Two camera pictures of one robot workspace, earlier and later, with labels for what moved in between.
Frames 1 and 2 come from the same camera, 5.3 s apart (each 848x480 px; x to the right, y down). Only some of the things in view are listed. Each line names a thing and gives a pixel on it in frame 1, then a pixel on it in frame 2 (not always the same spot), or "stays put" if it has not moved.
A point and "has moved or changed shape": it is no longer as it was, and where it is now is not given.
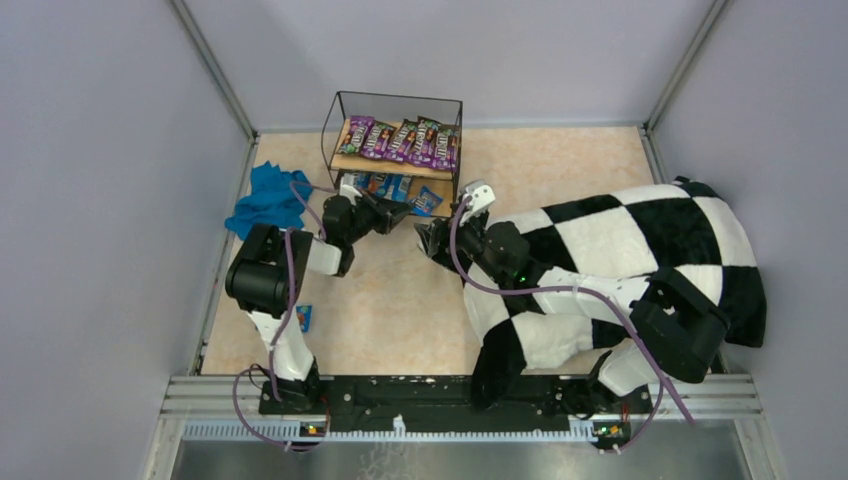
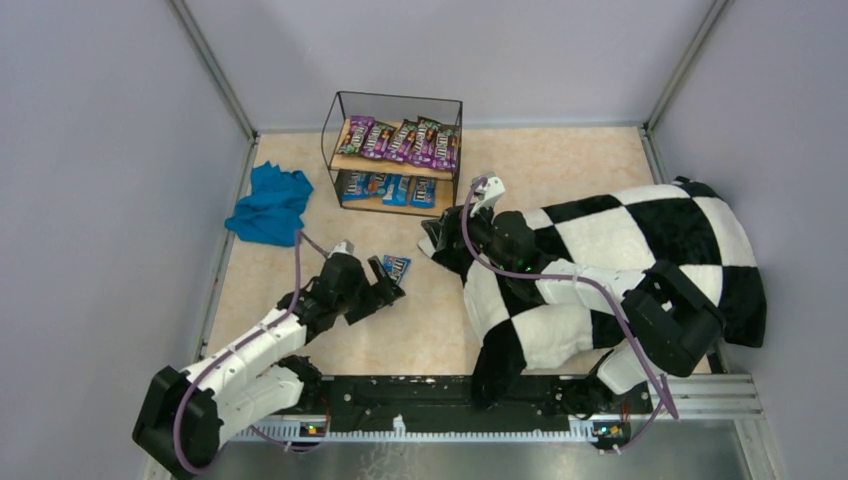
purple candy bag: [378, 140] stays put
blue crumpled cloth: [277, 198] stays put
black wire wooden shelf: [404, 147] stays put
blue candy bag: [304, 313] has moved or changed shape
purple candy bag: [399, 147] stays put
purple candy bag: [356, 134] stays put
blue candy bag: [423, 205] has moved or changed shape
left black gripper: [377, 213] -> [369, 293]
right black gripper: [448, 237] stays put
